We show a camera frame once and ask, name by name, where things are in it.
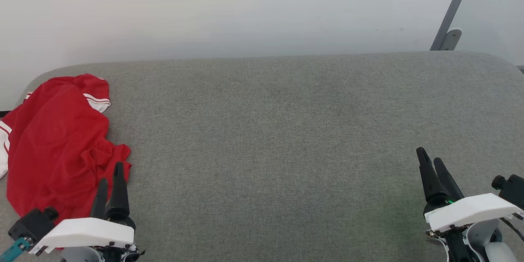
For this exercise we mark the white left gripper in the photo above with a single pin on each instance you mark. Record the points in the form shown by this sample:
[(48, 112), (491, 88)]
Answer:
[(90, 231)]

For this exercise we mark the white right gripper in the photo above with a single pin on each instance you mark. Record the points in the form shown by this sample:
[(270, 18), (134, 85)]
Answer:
[(470, 211)]

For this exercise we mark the red and white jersey shirt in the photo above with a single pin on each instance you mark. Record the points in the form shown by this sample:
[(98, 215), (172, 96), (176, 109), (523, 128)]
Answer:
[(53, 143)]

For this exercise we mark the grey metal pole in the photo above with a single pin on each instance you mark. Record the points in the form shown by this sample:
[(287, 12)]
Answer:
[(454, 6)]

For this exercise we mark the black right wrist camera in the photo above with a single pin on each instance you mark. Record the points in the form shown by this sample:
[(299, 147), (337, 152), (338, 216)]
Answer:
[(513, 190)]

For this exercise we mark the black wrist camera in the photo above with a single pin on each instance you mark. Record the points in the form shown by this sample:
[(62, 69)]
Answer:
[(513, 190), (35, 223)]

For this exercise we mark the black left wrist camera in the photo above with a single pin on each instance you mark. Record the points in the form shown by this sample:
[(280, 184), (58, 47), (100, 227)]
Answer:
[(35, 223)]

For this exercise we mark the grey metal pole bracket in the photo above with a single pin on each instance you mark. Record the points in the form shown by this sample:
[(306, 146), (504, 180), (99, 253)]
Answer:
[(452, 39)]

